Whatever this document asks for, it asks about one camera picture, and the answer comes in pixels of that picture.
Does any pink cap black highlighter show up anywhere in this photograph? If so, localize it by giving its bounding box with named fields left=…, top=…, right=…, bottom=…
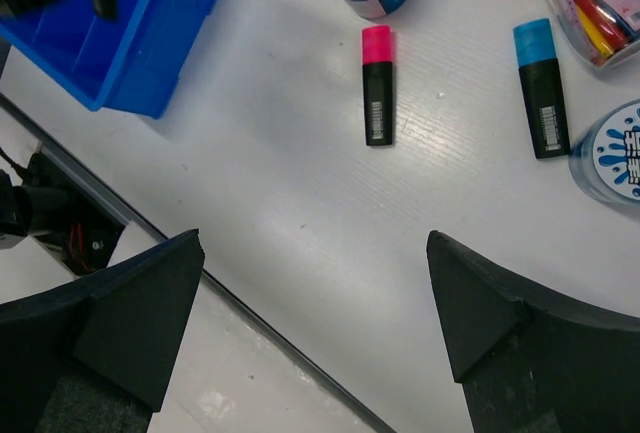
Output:
left=361, top=25, right=395, bottom=147

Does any right blue-lidded round jar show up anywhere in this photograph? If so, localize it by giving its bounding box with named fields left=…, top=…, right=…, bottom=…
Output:
left=569, top=100, right=639, bottom=207

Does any blue cap black highlighter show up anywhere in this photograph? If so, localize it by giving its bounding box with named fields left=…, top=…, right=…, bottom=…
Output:
left=513, top=18, right=570, bottom=160

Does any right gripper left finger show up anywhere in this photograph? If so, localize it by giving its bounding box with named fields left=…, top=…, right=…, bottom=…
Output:
left=1, top=230, right=205, bottom=432

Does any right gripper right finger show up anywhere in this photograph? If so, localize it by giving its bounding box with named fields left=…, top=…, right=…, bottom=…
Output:
left=426, top=231, right=639, bottom=432

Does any blue plastic compartment tray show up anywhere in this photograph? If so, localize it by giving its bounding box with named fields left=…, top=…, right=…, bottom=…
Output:
left=1, top=0, right=217, bottom=119

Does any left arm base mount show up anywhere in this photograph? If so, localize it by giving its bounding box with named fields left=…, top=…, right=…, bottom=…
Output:
left=1, top=152, right=125, bottom=277

